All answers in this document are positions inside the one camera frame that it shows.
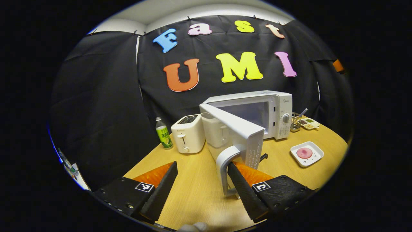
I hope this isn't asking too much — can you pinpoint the white microwave oven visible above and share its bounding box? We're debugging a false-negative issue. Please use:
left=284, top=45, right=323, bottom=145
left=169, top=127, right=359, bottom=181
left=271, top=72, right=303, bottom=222
left=199, top=90, right=293, bottom=197

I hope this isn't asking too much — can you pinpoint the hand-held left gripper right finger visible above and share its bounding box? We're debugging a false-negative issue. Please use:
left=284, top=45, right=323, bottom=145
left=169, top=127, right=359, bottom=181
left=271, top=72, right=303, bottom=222
left=227, top=161, right=319, bottom=223

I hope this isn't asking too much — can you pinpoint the white square plate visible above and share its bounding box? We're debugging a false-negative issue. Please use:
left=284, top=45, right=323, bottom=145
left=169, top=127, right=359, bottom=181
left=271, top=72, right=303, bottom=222
left=290, top=141, right=324, bottom=168

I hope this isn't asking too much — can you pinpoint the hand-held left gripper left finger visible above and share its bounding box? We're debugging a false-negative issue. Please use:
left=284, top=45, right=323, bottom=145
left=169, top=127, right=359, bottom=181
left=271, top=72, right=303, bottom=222
left=91, top=161, right=178, bottom=224

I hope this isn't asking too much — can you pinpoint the green drink bottle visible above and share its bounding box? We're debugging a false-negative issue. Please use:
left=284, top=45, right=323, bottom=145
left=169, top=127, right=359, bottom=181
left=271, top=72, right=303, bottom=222
left=155, top=117, right=173, bottom=149

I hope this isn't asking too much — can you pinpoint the pink round food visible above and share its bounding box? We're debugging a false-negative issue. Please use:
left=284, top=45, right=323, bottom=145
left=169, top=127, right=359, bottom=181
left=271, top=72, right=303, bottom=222
left=296, top=147, right=313, bottom=159

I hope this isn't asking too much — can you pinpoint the metal wire basket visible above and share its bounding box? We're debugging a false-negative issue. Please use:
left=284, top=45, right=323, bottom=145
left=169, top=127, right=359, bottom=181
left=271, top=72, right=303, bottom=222
left=290, top=112, right=302, bottom=132

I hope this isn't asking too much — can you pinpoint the white toaster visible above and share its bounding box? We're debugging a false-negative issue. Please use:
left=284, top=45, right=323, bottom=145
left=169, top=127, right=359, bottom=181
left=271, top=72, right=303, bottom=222
left=171, top=114, right=206, bottom=154

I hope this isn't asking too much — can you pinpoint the white sectioned dish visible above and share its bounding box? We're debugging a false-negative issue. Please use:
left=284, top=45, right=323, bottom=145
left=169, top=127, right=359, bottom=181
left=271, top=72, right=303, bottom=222
left=300, top=118, right=321, bottom=130

